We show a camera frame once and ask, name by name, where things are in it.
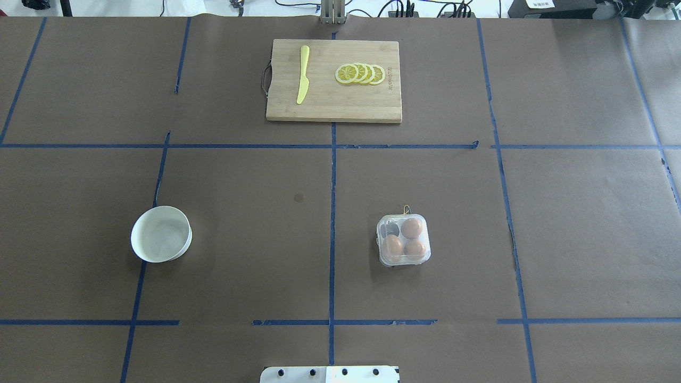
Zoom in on clear plastic egg box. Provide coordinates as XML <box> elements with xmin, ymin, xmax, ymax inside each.
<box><xmin>376</xmin><ymin>213</ymin><xmax>432</xmax><ymax>267</ymax></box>

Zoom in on brown egg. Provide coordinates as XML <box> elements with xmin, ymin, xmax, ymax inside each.
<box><xmin>401</xmin><ymin>218</ymin><xmax>424</xmax><ymax>240</ymax></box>
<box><xmin>382</xmin><ymin>234</ymin><xmax>403</xmax><ymax>264</ymax></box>
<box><xmin>403</xmin><ymin>240</ymin><xmax>427</xmax><ymax>260</ymax></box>

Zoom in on aluminium frame post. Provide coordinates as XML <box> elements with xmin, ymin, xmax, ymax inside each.
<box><xmin>320</xmin><ymin>0</ymin><xmax>347</xmax><ymax>24</ymax></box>

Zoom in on yellow plastic knife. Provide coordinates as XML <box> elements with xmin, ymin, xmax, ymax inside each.
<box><xmin>296</xmin><ymin>45</ymin><xmax>310</xmax><ymax>105</ymax></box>

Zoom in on white bowl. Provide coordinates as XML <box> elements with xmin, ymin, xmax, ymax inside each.
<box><xmin>130</xmin><ymin>206</ymin><xmax>193</xmax><ymax>263</ymax></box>

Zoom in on wooden cutting board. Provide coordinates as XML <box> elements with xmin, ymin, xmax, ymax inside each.
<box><xmin>266</xmin><ymin>39</ymin><xmax>402</xmax><ymax>124</ymax></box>

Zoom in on lemon slice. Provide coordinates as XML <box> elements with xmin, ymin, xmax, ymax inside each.
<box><xmin>353</xmin><ymin>62</ymin><xmax>368</xmax><ymax>83</ymax></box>
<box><xmin>358</xmin><ymin>64</ymin><xmax>375</xmax><ymax>84</ymax></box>
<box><xmin>334</xmin><ymin>64</ymin><xmax>360</xmax><ymax>84</ymax></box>
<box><xmin>368</xmin><ymin>65</ymin><xmax>385</xmax><ymax>85</ymax></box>

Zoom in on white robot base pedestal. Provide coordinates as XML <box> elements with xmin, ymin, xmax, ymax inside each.
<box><xmin>260</xmin><ymin>365</ymin><xmax>401</xmax><ymax>382</ymax></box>

